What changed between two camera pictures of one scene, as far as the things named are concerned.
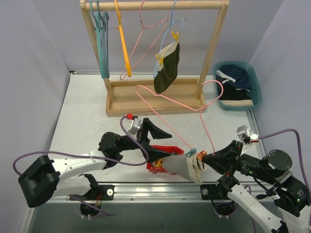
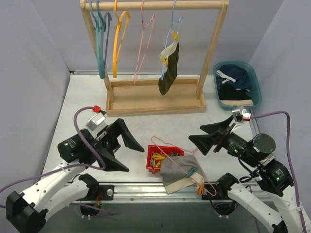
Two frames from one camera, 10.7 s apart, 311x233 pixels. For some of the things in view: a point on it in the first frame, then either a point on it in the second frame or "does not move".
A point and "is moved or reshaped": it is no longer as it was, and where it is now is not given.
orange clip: x=201 y=154 → x=200 y=191
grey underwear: x=190 y=167 is moved or reshaped
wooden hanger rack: x=130 y=96 does not move
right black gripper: x=234 y=158 → x=220 y=138
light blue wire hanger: x=171 y=22 is moved or reshaped
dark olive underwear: x=167 y=72 is moved or reshaped
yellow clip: x=175 y=36 does not move
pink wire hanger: x=198 y=110 → x=181 y=167
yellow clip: x=161 y=59 → x=165 y=61
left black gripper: x=142 y=137 → x=108 y=140
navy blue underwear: x=238 y=73 does not move
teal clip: x=191 y=152 → x=193 y=171
